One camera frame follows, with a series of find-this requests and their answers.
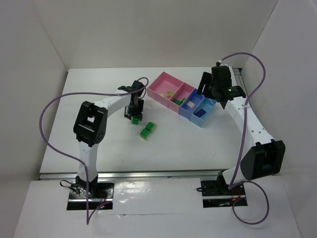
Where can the purple-blue container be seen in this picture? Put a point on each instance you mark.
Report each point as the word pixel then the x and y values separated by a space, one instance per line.
pixel 186 111

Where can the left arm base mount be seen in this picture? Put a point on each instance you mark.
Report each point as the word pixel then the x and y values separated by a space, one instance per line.
pixel 77 196

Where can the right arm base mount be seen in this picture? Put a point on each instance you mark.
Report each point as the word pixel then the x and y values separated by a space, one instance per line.
pixel 214 195

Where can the light blue container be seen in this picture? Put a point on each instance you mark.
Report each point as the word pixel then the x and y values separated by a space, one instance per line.
pixel 206 104

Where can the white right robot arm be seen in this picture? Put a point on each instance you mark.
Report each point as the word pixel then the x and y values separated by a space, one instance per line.
pixel 262 155

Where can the green stepped lego brick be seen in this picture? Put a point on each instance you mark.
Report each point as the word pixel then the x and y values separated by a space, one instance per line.
pixel 135 120

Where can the aluminium side rail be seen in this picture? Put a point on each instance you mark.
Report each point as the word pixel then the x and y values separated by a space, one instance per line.
pixel 239 81

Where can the small green lego brick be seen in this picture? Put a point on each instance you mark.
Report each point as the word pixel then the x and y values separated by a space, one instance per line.
pixel 179 102

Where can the dark purple lego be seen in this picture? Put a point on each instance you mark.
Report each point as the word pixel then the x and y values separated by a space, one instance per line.
pixel 200 113

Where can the aluminium front rail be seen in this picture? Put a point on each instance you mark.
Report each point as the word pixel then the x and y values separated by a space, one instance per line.
pixel 137 175

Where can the large pink container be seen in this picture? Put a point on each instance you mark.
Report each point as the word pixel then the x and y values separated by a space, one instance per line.
pixel 165 82

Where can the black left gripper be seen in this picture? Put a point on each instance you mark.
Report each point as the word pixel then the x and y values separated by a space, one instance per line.
pixel 133 114

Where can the beige lego brick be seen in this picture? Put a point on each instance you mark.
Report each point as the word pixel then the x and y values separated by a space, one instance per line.
pixel 190 104

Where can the green and yellow lego stack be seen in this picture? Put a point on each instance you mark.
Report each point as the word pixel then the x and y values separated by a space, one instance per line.
pixel 147 131

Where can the yellow-green sloped lego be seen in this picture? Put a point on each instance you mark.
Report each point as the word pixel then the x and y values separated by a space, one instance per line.
pixel 169 94

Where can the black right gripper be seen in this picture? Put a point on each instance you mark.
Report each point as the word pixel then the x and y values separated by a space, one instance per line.
pixel 206 77

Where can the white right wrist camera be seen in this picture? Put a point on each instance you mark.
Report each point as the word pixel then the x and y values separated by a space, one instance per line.
pixel 222 63

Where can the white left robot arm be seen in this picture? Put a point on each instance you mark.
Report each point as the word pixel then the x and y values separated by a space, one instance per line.
pixel 90 127

